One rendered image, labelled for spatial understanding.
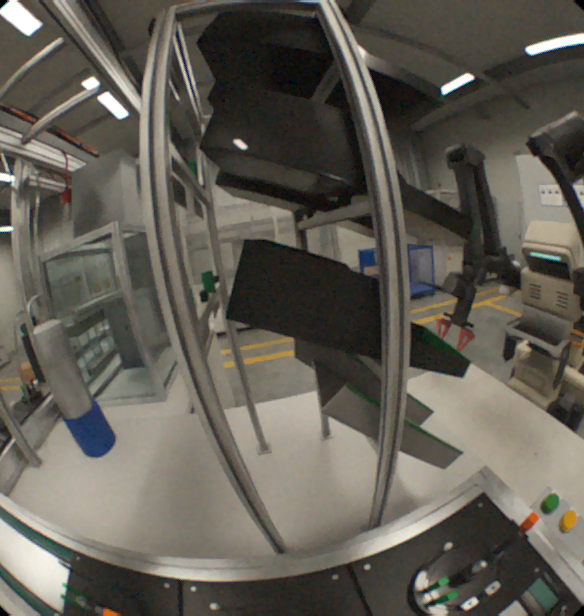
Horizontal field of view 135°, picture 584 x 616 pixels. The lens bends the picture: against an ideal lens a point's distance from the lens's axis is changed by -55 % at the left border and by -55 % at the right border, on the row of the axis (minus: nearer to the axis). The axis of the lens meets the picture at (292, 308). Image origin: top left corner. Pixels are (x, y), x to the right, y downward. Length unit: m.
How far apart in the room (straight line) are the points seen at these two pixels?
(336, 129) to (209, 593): 0.57
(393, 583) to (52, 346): 0.88
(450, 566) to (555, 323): 0.74
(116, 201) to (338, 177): 1.06
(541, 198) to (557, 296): 2.57
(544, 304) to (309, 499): 0.89
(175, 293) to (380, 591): 0.42
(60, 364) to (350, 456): 0.82
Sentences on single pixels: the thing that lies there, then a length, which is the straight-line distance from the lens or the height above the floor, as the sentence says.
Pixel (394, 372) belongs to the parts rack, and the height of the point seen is 1.24.
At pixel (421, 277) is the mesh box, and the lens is 4.99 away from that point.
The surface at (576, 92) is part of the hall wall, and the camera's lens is 8.57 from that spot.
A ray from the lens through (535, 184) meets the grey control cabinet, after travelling 3.48.
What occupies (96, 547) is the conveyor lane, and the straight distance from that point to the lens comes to 0.58.
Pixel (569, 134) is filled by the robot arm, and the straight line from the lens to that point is 0.34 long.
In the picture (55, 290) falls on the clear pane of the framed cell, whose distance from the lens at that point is 1.17.
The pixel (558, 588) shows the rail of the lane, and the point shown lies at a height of 0.93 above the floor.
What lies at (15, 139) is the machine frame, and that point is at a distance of 1.28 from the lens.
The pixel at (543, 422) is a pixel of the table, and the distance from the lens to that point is 0.86.
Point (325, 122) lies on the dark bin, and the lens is 0.25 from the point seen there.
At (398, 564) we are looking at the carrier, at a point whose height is 0.97.
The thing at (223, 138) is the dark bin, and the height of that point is 1.47.
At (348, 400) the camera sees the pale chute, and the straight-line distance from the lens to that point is 0.28.
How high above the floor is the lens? 1.37
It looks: 15 degrees down
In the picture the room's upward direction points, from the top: 9 degrees counter-clockwise
